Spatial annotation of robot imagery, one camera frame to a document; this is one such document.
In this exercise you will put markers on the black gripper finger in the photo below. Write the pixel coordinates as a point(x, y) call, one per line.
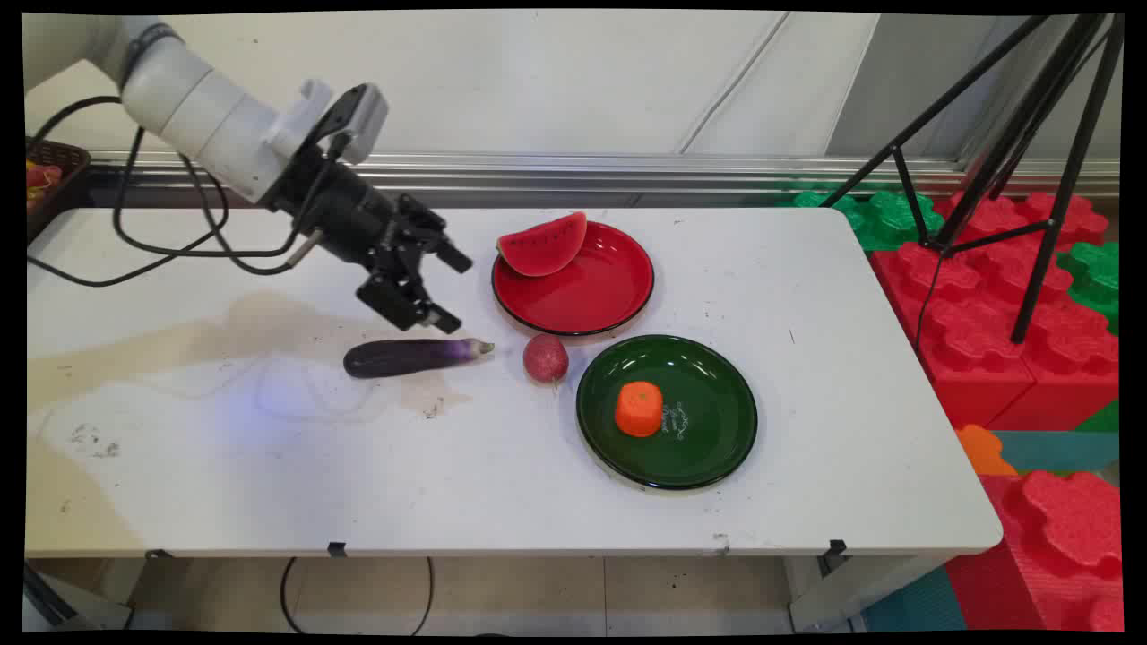
point(444, 244)
point(403, 300)

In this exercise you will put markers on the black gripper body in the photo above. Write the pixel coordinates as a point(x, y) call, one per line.
point(336, 208)

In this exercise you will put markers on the orange toy carrot piece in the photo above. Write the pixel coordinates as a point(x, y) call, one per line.
point(639, 409)

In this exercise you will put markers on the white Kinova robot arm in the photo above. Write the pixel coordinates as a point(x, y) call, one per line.
point(197, 107)

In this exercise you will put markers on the purple toy eggplant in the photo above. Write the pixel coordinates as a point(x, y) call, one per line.
point(403, 356)

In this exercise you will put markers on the red watermelon slice toy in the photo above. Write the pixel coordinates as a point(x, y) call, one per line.
point(542, 249)

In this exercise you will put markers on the red toy radish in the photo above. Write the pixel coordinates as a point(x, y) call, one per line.
point(546, 356)

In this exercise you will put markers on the red plate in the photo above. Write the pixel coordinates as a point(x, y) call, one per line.
point(591, 291)

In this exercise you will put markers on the dark woven basket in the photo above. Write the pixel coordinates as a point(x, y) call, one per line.
point(67, 175)

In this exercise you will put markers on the red and yellow toy food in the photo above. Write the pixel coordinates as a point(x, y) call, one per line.
point(40, 177)

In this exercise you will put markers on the dark green plate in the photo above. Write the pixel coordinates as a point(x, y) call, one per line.
point(708, 421)

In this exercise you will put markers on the green foam block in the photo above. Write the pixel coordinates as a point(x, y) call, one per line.
point(1095, 278)
point(887, 219)

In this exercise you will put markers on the large red foam block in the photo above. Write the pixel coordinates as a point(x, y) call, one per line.
point(959, 331)
point(1075, 376)

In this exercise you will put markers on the white table leg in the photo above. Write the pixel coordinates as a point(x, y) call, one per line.
point(851, 596)

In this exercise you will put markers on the orange foam block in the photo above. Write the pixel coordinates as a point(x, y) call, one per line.
point(981, 451)

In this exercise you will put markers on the teal foam mat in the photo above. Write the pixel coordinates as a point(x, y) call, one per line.
point(1062, 451)
point(914, 605)

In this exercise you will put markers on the black tripod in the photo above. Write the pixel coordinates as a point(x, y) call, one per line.
point(1054, 224)

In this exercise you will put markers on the big red foam block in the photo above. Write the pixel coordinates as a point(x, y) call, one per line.
point(1057, 546)

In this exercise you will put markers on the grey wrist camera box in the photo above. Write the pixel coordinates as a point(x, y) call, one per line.
point(363, 116)

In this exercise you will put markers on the aluminium wall rail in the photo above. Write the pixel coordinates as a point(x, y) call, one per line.
point(627, 170)

